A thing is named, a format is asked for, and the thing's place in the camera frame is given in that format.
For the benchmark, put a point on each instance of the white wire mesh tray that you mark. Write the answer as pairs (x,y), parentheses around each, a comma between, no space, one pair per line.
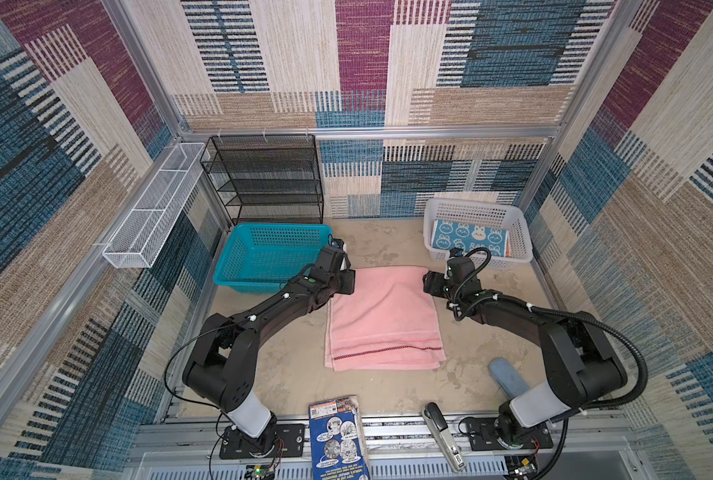
(145,229)

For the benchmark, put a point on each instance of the blue printed package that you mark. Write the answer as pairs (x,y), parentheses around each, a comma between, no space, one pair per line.
(337,441)

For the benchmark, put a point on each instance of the pink terry towel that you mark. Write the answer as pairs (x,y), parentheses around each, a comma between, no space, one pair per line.
(388,323)

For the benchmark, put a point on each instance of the black silver stapler tool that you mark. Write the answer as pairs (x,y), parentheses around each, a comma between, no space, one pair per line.
(440,430)

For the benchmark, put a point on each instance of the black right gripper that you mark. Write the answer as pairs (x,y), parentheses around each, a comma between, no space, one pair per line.
(433,283)

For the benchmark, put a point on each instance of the blue bunny pattern towel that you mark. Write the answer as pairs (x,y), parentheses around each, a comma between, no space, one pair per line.
(447,234)

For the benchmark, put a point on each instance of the teal plastic basket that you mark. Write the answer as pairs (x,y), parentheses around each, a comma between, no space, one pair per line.
(259,257)

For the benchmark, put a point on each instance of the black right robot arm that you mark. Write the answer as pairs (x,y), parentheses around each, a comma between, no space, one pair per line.
(588,364)

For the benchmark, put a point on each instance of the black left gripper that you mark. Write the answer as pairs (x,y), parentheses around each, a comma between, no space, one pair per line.
(347,281)

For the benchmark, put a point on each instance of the white plastic basket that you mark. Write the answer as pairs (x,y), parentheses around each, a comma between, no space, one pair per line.
(485,214)

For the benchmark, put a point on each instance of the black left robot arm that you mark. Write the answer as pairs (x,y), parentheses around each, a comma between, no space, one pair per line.
(222,365)

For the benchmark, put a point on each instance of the black wire shelf rack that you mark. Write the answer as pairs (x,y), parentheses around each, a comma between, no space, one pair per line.
(266,178)

